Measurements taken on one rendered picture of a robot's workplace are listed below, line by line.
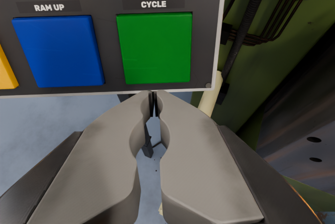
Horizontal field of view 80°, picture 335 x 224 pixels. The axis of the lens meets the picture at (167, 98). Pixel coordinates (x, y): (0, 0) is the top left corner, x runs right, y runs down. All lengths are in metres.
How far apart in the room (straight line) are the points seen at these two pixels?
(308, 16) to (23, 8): 0.49
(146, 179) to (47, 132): 0.68
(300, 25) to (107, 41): 0.43
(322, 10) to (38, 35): 0.49
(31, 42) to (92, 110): 1.16
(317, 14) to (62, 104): 1.36
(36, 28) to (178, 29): 0.14
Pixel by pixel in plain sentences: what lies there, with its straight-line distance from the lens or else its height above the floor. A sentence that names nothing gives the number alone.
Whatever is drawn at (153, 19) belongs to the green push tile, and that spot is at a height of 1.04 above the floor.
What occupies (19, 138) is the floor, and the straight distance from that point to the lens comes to 1.52.
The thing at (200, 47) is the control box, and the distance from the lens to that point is 0.23.
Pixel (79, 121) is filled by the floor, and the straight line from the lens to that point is 1.38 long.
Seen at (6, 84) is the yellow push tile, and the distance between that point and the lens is 0.29.
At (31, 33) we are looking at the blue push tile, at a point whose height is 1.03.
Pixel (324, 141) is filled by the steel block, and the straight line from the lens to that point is 0.52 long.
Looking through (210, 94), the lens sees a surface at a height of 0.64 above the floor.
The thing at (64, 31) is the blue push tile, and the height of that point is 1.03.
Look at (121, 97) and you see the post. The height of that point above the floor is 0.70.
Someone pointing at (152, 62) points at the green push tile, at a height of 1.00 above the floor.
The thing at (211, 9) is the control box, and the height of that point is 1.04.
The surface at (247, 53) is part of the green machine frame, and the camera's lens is 0.61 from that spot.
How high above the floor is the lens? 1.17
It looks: 61 degrees down
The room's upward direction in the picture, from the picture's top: 1 degrees counter-clockwise
